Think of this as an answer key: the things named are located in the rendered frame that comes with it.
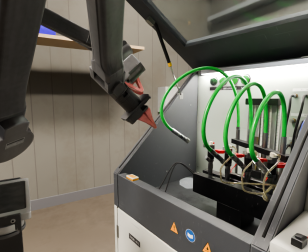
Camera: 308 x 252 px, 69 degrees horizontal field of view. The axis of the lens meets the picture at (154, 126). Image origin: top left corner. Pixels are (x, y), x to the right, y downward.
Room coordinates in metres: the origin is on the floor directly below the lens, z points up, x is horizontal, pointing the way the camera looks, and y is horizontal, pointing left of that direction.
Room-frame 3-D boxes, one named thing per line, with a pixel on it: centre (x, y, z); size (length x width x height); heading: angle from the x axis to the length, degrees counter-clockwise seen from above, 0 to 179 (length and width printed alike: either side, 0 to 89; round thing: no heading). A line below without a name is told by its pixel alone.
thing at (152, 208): (0.74, -0.05, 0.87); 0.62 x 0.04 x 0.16; 39
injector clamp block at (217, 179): (0.80, -0.31, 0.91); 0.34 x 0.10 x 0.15; 39
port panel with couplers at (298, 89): (0.87, -0.59, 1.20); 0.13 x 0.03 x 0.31; 39
